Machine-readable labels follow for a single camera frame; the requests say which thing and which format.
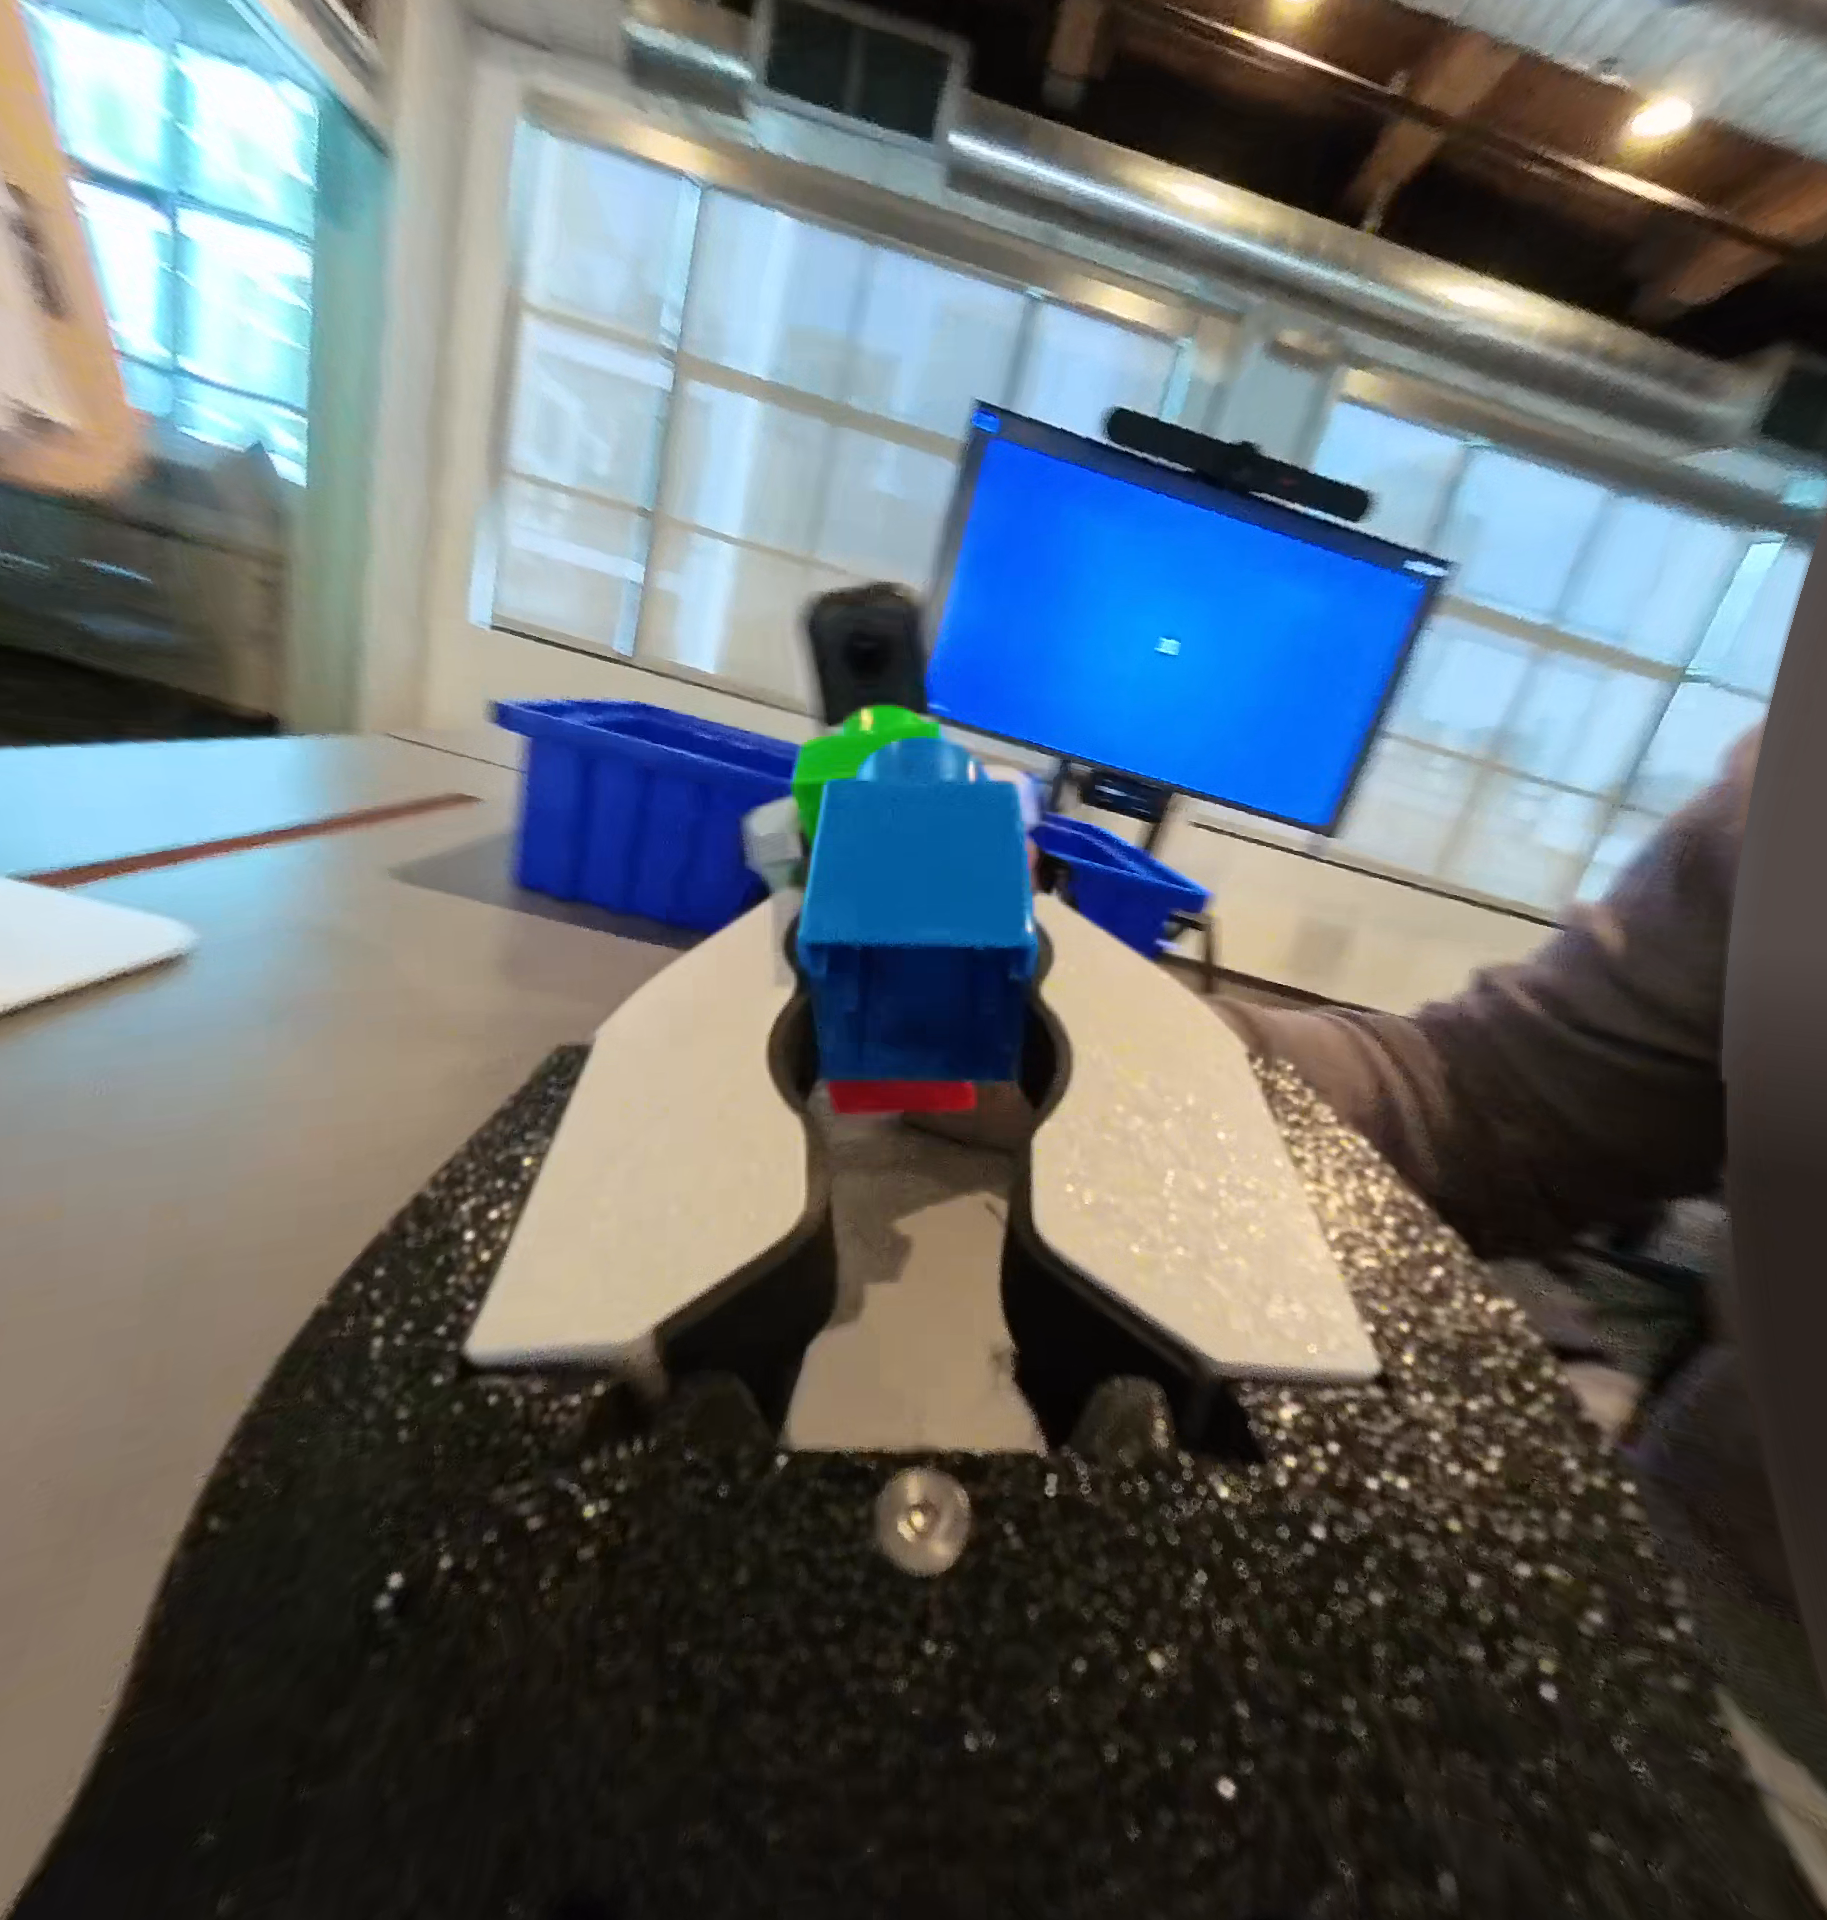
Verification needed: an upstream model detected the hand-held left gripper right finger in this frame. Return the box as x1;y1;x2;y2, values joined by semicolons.
1002;887;1384;1384

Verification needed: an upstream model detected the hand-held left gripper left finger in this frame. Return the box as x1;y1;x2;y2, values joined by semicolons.
463;892;831;1373

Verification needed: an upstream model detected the green mega block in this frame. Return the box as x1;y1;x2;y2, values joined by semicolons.
790;707;944;844

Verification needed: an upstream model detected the blue mega block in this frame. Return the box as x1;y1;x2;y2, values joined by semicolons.
797;747;1040;1085

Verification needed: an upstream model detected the blue plastic bin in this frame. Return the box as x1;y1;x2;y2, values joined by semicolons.
493;697;1214;963

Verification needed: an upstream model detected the person's right forearm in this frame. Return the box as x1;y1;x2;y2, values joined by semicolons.
1212;735;1763;1262

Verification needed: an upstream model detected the blue display screen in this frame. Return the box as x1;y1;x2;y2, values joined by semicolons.
920;396;1455;841

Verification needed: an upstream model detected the black display stand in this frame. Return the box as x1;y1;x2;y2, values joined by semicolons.
1056;756;1200;842

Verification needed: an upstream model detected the large grid window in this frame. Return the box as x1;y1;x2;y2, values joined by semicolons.
485;121;1814;902

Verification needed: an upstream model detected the metal air vent grille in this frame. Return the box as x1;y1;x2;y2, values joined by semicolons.
754;0;973;143

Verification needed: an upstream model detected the cardboard box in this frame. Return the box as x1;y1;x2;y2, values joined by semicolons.
133;451;291;723

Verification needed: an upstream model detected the instruction board stand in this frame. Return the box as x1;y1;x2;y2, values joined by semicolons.
0;0;202;1038

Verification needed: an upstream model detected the black video bar camera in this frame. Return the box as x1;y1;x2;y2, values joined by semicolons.
1106;406;1372;518

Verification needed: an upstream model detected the silver ventilation duct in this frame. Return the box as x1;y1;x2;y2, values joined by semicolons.
628;15;1827;452

